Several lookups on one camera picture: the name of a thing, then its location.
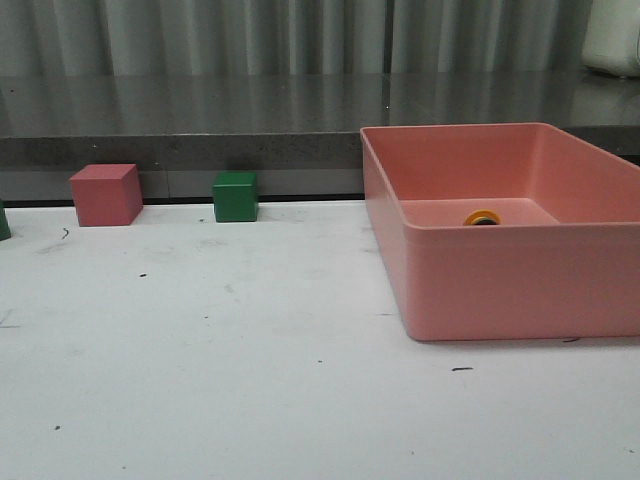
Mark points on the dark grey counter shelf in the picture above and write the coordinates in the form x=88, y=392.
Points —
x=299, y=133

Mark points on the green cube block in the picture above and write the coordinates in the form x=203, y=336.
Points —
x=235, y=197

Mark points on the pink cube block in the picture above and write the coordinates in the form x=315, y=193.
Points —
x=106, y=194

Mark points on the yellow mushroom push button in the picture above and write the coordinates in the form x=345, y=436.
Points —
x=482, y=217

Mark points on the pink plastic bin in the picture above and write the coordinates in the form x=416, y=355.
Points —
x=564, y=262

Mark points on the dark green block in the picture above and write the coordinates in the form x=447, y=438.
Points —
x=5, y=230

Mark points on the white appliance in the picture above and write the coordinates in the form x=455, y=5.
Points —
x=611, y=43

